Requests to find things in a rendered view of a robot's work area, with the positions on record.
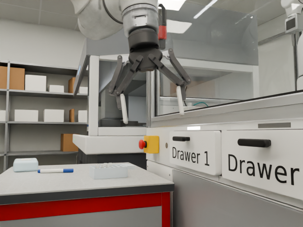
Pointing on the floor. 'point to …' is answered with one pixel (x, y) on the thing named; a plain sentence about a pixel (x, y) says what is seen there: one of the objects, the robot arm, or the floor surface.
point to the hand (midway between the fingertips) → (153, 115)
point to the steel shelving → (33, 67)
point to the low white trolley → (84, 198)
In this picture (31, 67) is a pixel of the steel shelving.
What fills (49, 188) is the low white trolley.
